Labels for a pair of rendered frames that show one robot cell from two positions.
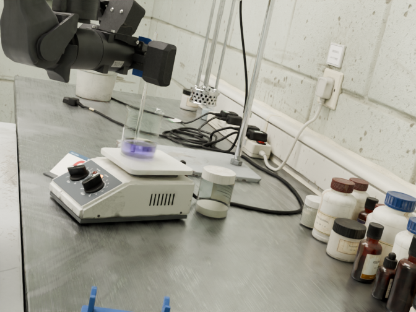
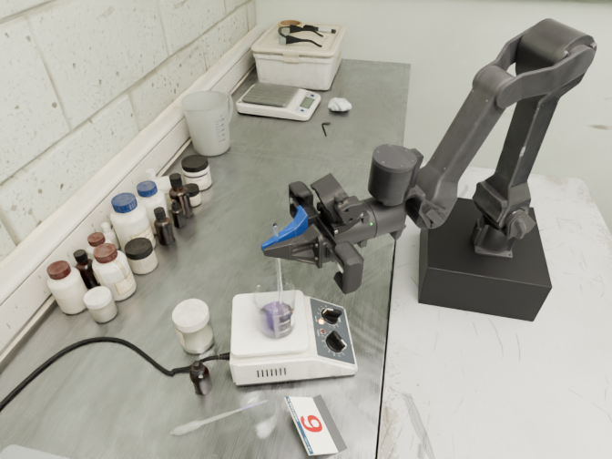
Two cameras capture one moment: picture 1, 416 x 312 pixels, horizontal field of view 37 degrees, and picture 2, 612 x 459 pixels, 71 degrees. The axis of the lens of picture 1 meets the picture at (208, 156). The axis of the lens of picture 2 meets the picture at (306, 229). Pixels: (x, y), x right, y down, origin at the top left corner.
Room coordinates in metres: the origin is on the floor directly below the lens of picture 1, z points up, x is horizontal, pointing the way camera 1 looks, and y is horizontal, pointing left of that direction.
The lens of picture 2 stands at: (1.34, 0.38, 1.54)
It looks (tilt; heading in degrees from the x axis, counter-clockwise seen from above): 40 degrees down; 212
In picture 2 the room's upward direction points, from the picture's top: straight up
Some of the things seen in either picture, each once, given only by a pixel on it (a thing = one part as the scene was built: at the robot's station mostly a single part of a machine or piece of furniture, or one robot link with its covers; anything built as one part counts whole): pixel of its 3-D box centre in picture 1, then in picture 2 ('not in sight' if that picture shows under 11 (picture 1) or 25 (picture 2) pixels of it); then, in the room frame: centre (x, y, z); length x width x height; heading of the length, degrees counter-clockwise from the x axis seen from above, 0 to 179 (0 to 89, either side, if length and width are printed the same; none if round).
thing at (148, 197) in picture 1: (128, 186); (286, 336); (0.99, 0.12, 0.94); 0.22 x 0.13 x 0.08; 128
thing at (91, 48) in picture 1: (70, 48); (386, 213); (0.86, 0.22, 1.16); 0.07 x 0.06 x 0.09; 146
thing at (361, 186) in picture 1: (352, 205); (67, 286); (1.12, -0.28, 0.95); 0.06 x 0.06 x 0.10
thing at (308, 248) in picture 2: not in sight; (292, 252); (1.00, 0.15, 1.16); 0.07 x 0.04 x 0.06; 146
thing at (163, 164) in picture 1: (146, 161); (269, 321); (1.01, 0.10, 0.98); 0.12 x 0.12 x 0.01; 38
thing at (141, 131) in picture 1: (142, 134); (273, 311); (1.01, 0.11, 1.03); 0.07 x 0.06 x 0.08; 143
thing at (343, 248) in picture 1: (346, 239); (141, 255); (0.98, -0.25, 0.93); 0.05 x 0.05 x 0.06
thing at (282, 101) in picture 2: not in sight; (279, 100); (0.19, -0.46, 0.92); 0.26 x 0.19 x 0.05; 107
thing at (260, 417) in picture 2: not in sight; (258, 410); (1.11, 0.15, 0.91); 0.06 x 0.06 x 0.02
